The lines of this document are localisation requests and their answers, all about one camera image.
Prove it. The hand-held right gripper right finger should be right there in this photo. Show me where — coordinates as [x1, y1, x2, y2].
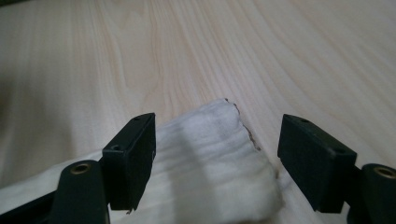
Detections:
[276, 113, 396, 224]

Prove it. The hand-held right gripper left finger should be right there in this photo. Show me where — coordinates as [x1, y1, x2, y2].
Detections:
[49, 112, 157, 224]

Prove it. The white cloth with brown print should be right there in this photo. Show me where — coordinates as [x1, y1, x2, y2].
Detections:
[0, 98, 284, 224]

